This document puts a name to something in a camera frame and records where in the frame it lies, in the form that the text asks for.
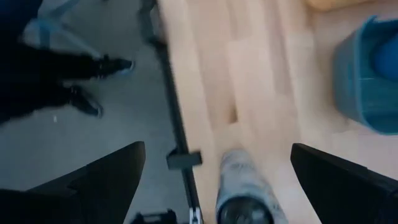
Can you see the person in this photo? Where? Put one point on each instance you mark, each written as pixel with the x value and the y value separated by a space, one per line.
pixel 31 77

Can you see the black metal table frame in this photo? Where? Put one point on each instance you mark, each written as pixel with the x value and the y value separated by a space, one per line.
pixel 176 109

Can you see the blue-grey plastic bin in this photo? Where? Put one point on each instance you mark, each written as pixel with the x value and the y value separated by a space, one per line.
pixel 354 87

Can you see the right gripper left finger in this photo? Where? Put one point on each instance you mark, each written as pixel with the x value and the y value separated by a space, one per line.
pixel 77 199

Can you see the light blue floor stand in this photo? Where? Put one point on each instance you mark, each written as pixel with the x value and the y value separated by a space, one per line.
pixel 46 31

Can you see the black frame clamp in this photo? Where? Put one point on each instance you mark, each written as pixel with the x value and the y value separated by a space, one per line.
pixel 183 160

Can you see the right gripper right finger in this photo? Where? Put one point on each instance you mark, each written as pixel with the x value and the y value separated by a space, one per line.
pixel 351 196

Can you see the black-top white Celsius can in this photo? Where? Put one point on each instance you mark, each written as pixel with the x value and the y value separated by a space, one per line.
pixel 245 180

